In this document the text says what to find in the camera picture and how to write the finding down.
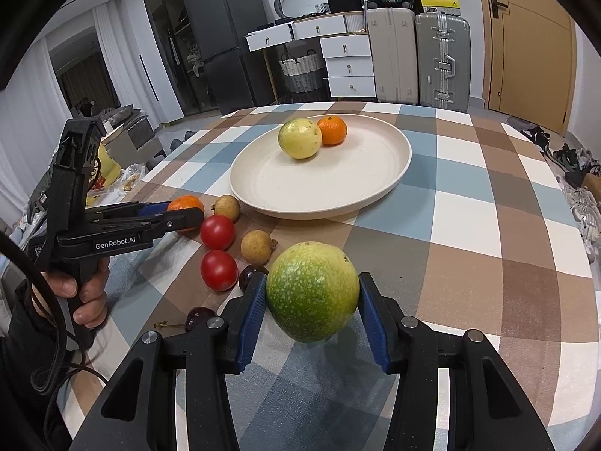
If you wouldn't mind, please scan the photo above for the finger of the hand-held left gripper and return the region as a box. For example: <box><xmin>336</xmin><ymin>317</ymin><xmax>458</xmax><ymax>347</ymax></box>
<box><xmin>140</xmin><ymin>209</ymin><xmax>206</xmax><ymax>236</ymax></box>
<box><xmin>85</xmin><ymin>201</ymin><xmax>174</xmax><ymax>222</ymax></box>

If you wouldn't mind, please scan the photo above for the cream round plate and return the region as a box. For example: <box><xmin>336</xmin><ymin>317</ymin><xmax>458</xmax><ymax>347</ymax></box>
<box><xmin>228</xmin><ymin>114</ymin><xmax>412</xmax><ymax>220</ymax></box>

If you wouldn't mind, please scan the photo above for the woven laundry basket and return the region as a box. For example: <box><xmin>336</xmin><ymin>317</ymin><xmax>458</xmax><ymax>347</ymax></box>
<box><xmin>279</xmin><ymin>53</ymin><xmax>326</xmax><ymax>95</ymax></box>

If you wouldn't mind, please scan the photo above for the person's left hand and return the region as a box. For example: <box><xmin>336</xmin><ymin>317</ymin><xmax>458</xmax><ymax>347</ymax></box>
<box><xmin>46</xmin><ymin>256</ymin><xmax>112</xmax><ymax>328</ymax></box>

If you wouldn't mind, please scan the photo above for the checked tablecloth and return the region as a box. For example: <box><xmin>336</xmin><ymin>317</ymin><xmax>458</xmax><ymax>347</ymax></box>
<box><xmin>56</xmin><ymin>101</ymin><xmax>597</xmax><ymax>451</ymax></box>

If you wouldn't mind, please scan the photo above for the person's left forearm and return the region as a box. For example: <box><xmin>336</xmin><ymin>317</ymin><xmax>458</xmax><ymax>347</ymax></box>
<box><xmin>0</xmin><ymin>279</ymin><xmax>76</xmax><ymax>451</ymax></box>

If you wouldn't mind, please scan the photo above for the orange tangerine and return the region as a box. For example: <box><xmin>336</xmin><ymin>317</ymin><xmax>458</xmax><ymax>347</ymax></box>
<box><xmin>316</xmin><ymin>115</ymin><xmax>348</xmax><ymax>146</ymax></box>
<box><xmin>167</xmin><ymin>195</ymin><xmax>206</xmax><ymax>233</ymax></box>

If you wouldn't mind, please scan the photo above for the brown longan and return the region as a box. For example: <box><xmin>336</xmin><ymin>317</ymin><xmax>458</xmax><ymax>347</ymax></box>
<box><xmin>211</xmin><ymin>194</ymin><xmax>241</xmax><ymax>223</ymax></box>
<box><xmin>240</xmin><ymin>229</ymin><xmax>279</xmax><ymax>265</ymax></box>

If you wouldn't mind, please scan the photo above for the yellow and black box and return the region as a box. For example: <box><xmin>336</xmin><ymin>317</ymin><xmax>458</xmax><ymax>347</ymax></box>
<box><xmin>419</xmin><ymin>0</ymin><xmax>460</xmax><ymax>15</ymax></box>

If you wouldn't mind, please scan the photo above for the red tomato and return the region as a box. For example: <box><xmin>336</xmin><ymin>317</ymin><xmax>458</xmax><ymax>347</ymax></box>
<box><xmin>200</xmin><ymin>215</ymin><xmax>236</xmax><ymax>251</ymax></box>
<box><xmin>200</xmin><ymin>250</ymin><xmax>239</xmax><ymax>292</ymax></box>

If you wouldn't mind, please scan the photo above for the white drawer cabinet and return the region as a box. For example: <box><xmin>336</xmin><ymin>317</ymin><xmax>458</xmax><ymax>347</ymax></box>
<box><xmin>245</xmin><ymin>12</ymin><xmax>377</xmax><ymax>101</ymax></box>

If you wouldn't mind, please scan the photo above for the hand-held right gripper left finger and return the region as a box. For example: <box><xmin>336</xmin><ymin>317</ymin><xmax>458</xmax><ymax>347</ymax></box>
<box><xmin>70</xmin><ymin>272</ymin><xmax>268</xmax><ymax>451</ymax></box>

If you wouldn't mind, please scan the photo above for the pale yellow passion fruit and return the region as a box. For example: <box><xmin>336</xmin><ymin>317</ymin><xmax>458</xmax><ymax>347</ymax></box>
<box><xmin>277</xmin><ymin>118</ymin><xmax>323</xmax><ymax>160</ymax></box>

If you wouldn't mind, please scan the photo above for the green speckled passion fruit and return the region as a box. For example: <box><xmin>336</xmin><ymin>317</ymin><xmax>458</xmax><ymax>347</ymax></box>
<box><xmin>266</xmin><ymin>241</ymin><xmax>361</xmax><ymax>344</ymax></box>

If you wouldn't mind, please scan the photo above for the wooden door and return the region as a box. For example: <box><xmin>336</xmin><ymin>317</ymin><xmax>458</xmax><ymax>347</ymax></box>
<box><xmin>474</xmin><ymin>0</ymin><xmax>577</xmax><ymax>135</ymax></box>

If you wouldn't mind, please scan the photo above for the yellow bottle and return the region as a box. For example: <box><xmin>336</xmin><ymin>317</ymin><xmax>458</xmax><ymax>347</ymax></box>
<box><xmin>91</xmin><ymin>143</ymin><xmax>119</xmax><ymax>189</ymax></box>

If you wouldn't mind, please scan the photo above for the dark grey fridge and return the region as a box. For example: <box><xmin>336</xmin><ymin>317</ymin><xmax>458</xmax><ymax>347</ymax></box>
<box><xmin>183</xmin><ymin>0</ymin><xmax>278</xmax><ymax>116</ymax></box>

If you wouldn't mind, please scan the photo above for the dark red cherry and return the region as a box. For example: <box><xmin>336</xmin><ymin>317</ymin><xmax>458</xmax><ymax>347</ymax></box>
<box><xmin>239</xmin><ymin>264</ymin><xmax>269</xmax><ymax>293</ymax></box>
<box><xmin>155</xmin><ymin>306</ymin><xmax>219</xmax><ymax>334</ymax></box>

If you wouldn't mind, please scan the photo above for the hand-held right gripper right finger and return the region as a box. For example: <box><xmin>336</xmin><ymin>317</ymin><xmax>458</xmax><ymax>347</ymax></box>
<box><xmin>358</xmin><ymin>271</ymin><xmax>557</xmax><ymax>451</ymax></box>

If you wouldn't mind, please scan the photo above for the white curtain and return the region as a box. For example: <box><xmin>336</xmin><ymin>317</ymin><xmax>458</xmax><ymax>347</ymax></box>
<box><xmin>89</xmin><ymin>0</ymin><xmax>163</xmax><ymax>125</ymax></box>

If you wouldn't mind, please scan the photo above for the beige suitcase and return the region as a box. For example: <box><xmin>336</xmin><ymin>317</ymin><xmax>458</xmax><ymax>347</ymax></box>
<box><xmin>365</xmin><ymin>7</ymin><xmax>418</xmax><ymax>105</ymax></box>

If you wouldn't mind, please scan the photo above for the silver suitcase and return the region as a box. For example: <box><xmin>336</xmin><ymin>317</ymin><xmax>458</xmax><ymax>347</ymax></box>
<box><xmin>415</xmin><ymin>12</ymin><xmax>471</xmax><ymax>112</ymax></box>

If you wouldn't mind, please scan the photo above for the pile of shoes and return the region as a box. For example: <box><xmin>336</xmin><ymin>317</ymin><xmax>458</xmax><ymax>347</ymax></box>
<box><xmin>509</xmin><ymin>120</ymin><xmax>601</xmax><ymax>264</ymax></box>

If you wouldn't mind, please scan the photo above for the black cable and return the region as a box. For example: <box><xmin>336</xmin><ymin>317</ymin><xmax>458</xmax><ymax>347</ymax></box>
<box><xmin>0</xmin><ymin>232</ymin><xmax>110</xmax><ymax>398</ymax></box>

